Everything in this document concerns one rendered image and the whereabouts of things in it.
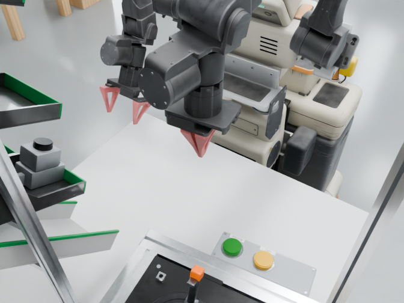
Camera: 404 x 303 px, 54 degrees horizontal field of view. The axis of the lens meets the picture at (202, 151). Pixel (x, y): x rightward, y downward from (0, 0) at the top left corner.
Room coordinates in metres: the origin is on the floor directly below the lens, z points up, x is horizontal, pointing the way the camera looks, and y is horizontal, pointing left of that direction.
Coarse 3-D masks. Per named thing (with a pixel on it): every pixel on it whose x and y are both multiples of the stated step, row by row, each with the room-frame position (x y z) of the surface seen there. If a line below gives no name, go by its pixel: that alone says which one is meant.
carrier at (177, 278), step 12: (156, 264) 0.42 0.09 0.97; (168, 264) 0.42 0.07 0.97; (144, 276) 0.39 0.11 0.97; (168, 276) 0.39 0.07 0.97; (180, 276) 0.39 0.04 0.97; (144, 288) 0.37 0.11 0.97; (156, 288) 0.37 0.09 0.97; (168, 288) 0.37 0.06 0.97; (180, 288) 0.37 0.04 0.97; (204, 288) 0.37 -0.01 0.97; (216, 288) 0.37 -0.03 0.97; (132, 300) 0.34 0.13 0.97; (144, 300) 0.34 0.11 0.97; (156, 300) 0.33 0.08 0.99; (168, 300) 0.33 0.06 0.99; (180, 300) 0.33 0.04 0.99; (204, 300) 0.34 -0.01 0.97; (216, 300) 0.34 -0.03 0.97; (228, 300) 0.34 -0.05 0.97; (240, 300) 0.34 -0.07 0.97; (252, 300) 0.34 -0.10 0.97
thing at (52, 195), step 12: (12, 156) 0.47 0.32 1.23; (60, 180) 0.45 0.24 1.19; (72, 180) 0.44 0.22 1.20; (84, 180) 0.43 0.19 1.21; (36, 192) 0.40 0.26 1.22; (48, 192) 0.41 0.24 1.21; (60, 192) 0.39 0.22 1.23; (72, 192) 0.41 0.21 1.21; (84, 192) 0.42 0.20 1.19; (0, 204) 0.33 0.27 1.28; (36, 204) 0.36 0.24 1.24; (48, 204) 0.37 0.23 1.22; (0, 216) 0.32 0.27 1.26; (12, 216) 0.33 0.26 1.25
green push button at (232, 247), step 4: (228, 240) 0.47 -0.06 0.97; (232, 240) 0.47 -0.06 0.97; (236, 240) 0.47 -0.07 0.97; (224, 244) 0.46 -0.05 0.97; (228, 244) 0.46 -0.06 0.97; (232, 244) 0.46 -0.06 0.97; (236, 244) 0.46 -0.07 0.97; (240, 244) 0.46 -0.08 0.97; (224, 248) 0.45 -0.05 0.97; (228, 248) 0.45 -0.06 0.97; (232, 248) 0.45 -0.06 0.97; (236, 248) 0.45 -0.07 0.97; (240, 248) 0.45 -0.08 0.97; (228, 252) 0.44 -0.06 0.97; (232, 252) 0.44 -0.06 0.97; (236, 252) 0.44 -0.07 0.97; (232, 256) 0.44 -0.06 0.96
